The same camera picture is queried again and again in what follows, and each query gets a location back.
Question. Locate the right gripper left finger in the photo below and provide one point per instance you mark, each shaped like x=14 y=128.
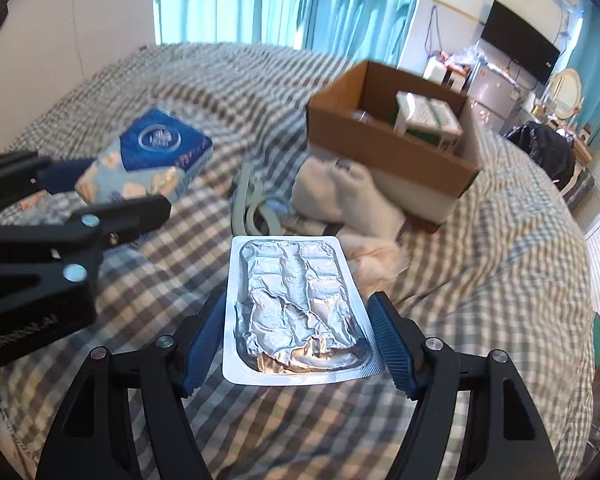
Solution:
x=91 y=436

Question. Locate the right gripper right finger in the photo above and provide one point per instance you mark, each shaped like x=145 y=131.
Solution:
x=504 y=436

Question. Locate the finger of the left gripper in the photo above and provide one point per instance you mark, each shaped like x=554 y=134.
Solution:
x=25 y=173
x=115 y=214

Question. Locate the blue tissue pack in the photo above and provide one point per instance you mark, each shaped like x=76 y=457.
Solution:
x=158 y=154

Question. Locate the silver foil blister pack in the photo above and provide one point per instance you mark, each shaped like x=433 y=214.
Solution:
x=293 y=315

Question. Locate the cream fluffy cloth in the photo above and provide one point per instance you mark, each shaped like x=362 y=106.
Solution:
x=374 y=262

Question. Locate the white sock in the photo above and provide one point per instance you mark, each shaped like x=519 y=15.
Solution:
x=338 y=191

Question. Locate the checkered bed cover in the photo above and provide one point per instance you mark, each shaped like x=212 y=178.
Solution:
x=508 y=270

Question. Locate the brown cardboard box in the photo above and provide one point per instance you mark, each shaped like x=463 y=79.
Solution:
x=353 y=118

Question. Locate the green white medicine box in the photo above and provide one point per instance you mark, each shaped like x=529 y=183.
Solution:
x=430 y=120

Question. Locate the teal window curtain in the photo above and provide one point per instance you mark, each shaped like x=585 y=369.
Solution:
x=358 y=29

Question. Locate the silver mini fridge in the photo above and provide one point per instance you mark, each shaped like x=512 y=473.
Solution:
x=492 y=94

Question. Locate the oval vanity mirror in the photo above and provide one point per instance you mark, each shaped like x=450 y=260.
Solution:
x=566 y=93

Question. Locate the teal corner curtain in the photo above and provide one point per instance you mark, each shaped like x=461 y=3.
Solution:
x=585 y=59

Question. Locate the black wall television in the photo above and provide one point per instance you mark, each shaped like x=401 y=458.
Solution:
x=523 y=44

